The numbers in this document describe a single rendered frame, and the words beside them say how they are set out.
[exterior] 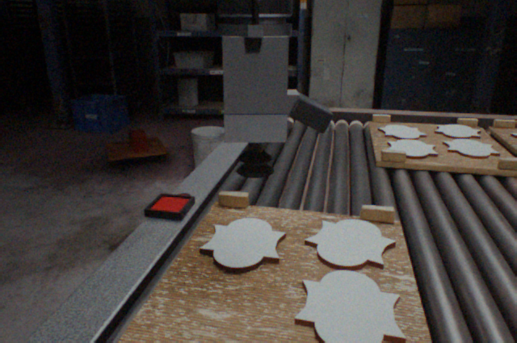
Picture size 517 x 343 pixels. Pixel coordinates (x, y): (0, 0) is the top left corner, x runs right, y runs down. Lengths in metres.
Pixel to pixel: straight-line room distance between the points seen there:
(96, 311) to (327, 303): 0.30
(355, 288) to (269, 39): 0.35
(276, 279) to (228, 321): 0.10
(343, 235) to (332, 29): 4.49
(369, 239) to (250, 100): 0.37
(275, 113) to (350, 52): 4.75
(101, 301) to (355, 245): 0.38
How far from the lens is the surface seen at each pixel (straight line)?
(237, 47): 0.38
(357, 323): 0.52
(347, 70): 5.15
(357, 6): 5.12
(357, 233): 0.69
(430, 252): 0.73
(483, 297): 0.67
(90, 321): 0.60
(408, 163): 1.07
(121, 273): 0.67
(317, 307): 0.54
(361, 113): 1.51
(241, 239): 0.66
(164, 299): 0.57
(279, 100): 0.39
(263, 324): 0.53
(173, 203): 0.82
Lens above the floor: 1.29
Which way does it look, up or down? 18 degrees down
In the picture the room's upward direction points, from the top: straight up
